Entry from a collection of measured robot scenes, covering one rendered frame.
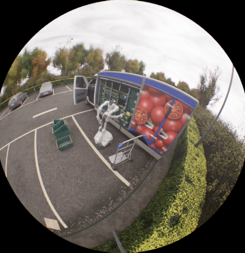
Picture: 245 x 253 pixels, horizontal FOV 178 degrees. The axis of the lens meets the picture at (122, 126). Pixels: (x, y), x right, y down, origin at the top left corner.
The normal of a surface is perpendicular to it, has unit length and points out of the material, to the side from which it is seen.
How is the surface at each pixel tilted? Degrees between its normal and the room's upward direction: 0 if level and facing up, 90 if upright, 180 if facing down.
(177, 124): 90
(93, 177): 0
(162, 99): 90
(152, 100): 90
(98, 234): 7
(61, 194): 0
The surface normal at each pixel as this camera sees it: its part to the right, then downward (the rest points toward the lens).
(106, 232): 0.12, -0.83
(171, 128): -0.68, 0.32
